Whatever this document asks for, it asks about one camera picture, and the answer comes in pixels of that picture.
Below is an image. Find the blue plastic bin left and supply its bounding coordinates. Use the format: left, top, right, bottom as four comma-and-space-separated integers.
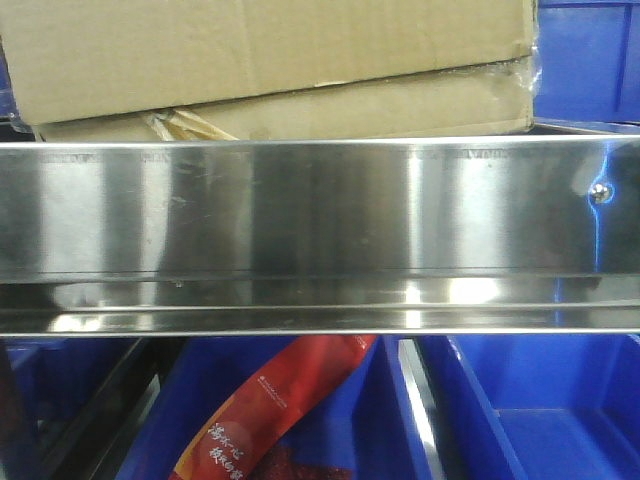
3, 337, 134, 432

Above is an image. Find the brown cardboard carton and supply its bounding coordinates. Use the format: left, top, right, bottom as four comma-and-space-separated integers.
1, 1, 537, 142

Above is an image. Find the blue plastic bin middle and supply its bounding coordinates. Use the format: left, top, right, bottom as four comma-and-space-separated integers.
116, 336, 431, 479

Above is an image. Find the steel shelf divider bar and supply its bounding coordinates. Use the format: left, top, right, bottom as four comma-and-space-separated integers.
398, 339, 447, 479

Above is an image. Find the blue plastic bin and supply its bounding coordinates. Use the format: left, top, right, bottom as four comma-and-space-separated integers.
418, 334, 639, 479
3, 337, 134, 432
534, 1, 639, 123
116, 336, 431, 479

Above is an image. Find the shelf bolt head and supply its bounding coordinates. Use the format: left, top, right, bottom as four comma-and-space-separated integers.
589, 182, 614, 205

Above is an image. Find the blue plastic bin upper right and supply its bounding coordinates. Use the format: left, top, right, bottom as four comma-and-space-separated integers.
534, 1, 639, 123

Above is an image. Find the red snack bag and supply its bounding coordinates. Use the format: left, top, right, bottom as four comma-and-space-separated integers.
169, 334, 377, 479

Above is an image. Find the stainless steel shelf rail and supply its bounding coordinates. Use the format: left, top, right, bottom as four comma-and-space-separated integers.
1, 135, 639, 337

